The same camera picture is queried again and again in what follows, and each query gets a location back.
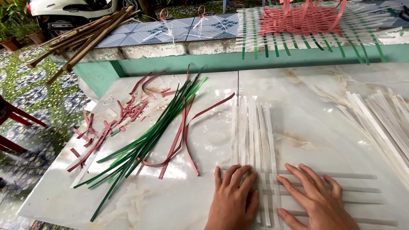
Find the white plastic strip weave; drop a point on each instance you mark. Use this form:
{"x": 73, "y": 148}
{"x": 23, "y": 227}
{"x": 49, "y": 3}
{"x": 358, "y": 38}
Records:
{"x": 270, "y": 150}

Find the unfinished red woven basket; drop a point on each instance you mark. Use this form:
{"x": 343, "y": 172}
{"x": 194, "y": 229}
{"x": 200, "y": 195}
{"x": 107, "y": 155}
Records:
{"x": 300, "y": 17}

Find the single white plastic strip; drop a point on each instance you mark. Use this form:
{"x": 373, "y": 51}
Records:
{"x": 83, "y": 171}

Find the long red plastic strip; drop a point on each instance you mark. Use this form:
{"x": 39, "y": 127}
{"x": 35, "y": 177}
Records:
{"x": 145, "y": 84}
{"x": 204, "y": 110}
{"x": 163, "y": 163}
{"x": 92, "y": 148}
{"x": 175, "y": 140}

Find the bundle of green plastic strips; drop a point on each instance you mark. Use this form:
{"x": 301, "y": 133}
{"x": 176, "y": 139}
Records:
{"x": 147, "y": 143}

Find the tiled green concrete bench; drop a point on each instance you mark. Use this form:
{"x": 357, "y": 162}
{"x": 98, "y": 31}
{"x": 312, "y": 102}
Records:
{"x": 191, "y": 56}

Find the red plastic chair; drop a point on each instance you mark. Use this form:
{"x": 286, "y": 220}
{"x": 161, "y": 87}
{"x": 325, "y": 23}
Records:
{"x": 14, "y": 118}

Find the potted plant in brown pot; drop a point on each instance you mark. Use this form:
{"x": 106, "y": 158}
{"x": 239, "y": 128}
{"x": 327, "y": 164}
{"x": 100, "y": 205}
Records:
{"x": 8, "y": 36}
{"x": 33, "y": 33}

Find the pile of loose white strips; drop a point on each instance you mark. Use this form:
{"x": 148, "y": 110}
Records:
{"x": 380, "y": 127}

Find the white motor scooter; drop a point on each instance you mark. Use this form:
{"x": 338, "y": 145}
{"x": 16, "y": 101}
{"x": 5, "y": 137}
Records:
{"x": 73, "y": 12}

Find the white and green woven mat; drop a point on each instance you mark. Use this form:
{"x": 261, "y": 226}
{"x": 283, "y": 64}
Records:
{"x": 358, "y": 35}

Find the bundle of bamboo sticks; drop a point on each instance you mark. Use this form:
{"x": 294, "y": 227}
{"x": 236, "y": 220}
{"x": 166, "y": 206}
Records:
{"x": 81, "y": 35}

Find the person's right hand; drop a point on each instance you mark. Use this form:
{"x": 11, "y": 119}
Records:
{"x": 319, "y": 207}

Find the short green strip scrap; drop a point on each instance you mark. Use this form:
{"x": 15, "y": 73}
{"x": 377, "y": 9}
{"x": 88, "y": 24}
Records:
{"x": 115, "y": 132}

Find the heap of red strip scraps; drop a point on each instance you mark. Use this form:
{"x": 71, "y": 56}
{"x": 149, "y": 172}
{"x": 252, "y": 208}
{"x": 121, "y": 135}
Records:
{"x": 123, "y": 113}

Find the person's left hand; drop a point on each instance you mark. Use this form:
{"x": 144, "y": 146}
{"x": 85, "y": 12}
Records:
{"x": 231, "y": 204}

